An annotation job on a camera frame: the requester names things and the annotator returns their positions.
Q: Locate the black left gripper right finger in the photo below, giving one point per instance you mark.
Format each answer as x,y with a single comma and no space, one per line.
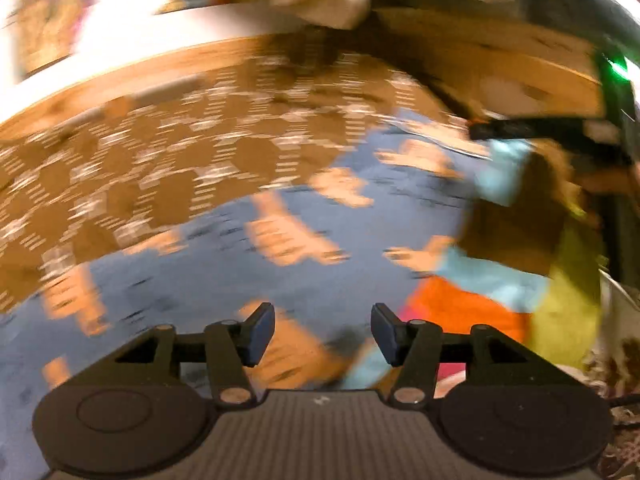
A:
413,348

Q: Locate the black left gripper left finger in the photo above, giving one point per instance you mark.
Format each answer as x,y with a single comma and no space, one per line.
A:
230,346

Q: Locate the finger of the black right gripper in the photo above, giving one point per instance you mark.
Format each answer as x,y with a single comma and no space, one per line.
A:
555,128

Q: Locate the blue pants with orange cars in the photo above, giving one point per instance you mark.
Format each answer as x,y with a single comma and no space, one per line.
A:
321,256

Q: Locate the brown and colourful striped duvet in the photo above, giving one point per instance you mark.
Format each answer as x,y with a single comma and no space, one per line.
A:
522,258

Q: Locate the colourful swirl flame poster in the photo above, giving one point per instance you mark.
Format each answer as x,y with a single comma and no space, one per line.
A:
45,32

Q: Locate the wooden bed frame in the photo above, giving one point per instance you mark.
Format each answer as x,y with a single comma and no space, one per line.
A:
473,64

